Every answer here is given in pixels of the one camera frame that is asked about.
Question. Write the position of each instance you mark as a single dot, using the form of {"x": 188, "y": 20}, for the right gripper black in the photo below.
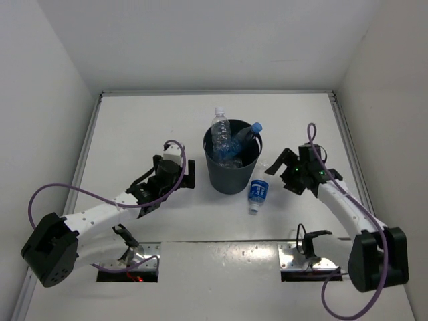
{"x": 287, "y": 157}

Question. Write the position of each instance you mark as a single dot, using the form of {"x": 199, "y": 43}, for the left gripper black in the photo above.
{"x": 187, "y": 179}

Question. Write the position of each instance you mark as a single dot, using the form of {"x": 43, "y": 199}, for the white cap blue label bottle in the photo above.
{"x": 258, "y": 188}

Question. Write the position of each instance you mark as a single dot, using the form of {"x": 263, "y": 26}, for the blue cap water bottle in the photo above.
{"x": 241, "y": 140}

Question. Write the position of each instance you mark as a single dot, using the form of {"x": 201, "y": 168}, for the clear unlabelled plastic bottle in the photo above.
{"x": 221, "y": 136}

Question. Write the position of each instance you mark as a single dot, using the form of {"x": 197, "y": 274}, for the clear bottle orange blue label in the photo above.
{"x": 233, "y": 163}

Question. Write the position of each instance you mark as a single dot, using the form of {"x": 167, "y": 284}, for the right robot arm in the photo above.
{"x": 376, "y": 249}

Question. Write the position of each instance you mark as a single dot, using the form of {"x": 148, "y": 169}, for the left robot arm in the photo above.
{"x": 59, "y": 245}

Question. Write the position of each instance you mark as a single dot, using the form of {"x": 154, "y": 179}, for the dark round waste bin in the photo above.
{"x": 233, "y": 180}

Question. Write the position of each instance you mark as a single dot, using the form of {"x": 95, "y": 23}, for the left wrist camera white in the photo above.
{"x": 173, "y": 153}

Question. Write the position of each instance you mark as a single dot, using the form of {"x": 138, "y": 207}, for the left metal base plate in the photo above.
{"x": 146, "y": 256}

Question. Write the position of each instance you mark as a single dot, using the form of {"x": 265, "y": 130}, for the metal base plate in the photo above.
{"x": 291, "y": 260}
{"x": 146, "y": 256}

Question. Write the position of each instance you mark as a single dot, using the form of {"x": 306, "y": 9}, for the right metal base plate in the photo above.
{"x": 291, "y": 260}

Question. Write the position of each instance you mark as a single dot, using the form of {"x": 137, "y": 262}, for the aluminium frame rail left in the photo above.
{"x": 86, "y": 144}

